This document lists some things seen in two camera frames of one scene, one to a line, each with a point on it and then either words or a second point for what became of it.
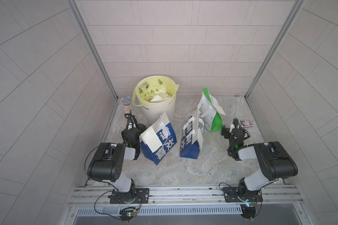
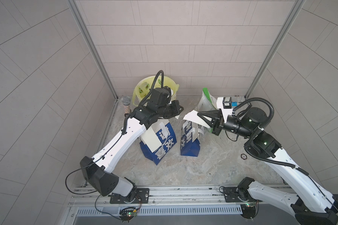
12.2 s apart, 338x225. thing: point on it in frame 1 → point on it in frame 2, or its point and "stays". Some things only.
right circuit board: (248, 212) stays
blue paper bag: (162, 126) stays
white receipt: (149, 138) stays
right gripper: (242, 131) → (217, 123)
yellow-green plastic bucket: (152, 84) stays
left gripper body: (138, 133) → (168, 110)
